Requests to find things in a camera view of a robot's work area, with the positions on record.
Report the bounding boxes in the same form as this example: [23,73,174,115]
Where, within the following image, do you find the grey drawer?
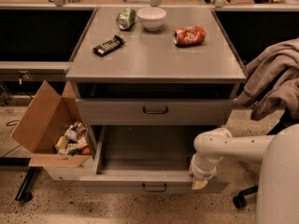
[78,124,230,195]
[76,98,232,126]

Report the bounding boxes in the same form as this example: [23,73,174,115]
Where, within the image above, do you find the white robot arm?
[189,124,299,224]

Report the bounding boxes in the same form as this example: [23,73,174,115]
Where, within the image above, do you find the grey top drawer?
[76,98,232,126]

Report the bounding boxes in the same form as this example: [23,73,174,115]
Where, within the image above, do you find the grey drawer cabinet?
[64,6,247,180]

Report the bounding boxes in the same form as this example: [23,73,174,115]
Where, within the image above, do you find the black office chair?
[233,109,299,209]

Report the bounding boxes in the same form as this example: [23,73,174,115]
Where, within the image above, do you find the white box under cardboard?
[44,155,93,181]

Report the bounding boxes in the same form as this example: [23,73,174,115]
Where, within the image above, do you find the snack packets in box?
[54,121,91,156]

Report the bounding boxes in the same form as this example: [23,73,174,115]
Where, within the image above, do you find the grey jacket on chair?
[235,38,299,120]

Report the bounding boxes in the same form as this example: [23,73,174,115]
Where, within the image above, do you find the orange crushed soda can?
[173,25,206,46]

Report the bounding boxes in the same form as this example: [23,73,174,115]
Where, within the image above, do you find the brown cardboard box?
[11,80,90,168]

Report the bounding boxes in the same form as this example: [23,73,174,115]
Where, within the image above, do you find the black snack bar wrapper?
[93,35,126,57]

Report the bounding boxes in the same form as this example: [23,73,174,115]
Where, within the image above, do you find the white bowl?
[137,7,166,31]

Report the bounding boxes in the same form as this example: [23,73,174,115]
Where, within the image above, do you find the black table leg base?
[0,157,40,203]

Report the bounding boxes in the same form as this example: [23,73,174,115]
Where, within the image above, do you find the green crushed soda can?
[116,7,136,30]

